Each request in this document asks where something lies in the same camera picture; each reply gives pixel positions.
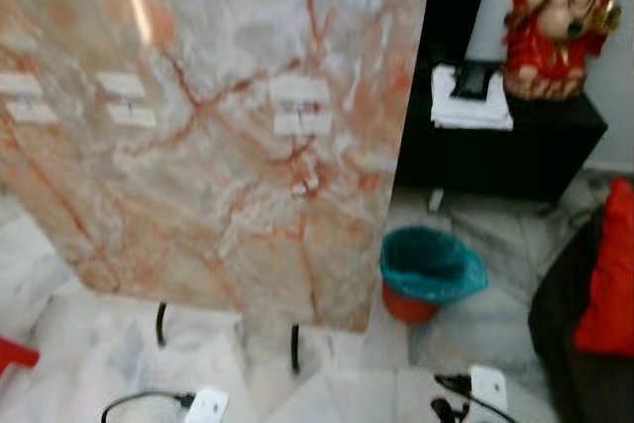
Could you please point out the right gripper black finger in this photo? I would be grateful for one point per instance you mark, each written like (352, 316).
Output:
(443, 411)

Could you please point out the dark brown sofa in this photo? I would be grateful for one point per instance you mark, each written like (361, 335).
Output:
(555, 344)

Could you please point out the black metal table leg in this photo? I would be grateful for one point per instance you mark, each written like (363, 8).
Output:
(296, 349)
(161, 324)

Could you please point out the red cushion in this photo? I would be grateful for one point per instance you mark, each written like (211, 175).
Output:
(609, 274)

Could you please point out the small black cabinet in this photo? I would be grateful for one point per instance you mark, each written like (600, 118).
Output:
(515, 160)

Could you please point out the white paper stack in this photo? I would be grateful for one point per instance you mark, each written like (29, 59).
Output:
(466, 114)

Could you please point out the marble pattern table top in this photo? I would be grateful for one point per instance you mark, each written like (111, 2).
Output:
(218, 195)

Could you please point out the black device on papers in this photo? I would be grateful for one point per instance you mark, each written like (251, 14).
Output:
(475, 79)

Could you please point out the red laughing buddha statue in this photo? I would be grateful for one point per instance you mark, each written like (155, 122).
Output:
(560, 37)

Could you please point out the red plastic stool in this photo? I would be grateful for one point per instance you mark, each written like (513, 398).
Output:
(15, 354)

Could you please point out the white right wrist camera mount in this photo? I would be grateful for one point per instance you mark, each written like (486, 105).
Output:
(488, 393)

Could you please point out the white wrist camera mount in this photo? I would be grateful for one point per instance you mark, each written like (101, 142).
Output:
(488, 393)
(206, 406)

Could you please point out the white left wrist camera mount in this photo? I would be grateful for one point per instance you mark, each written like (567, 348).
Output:
(206, 406)

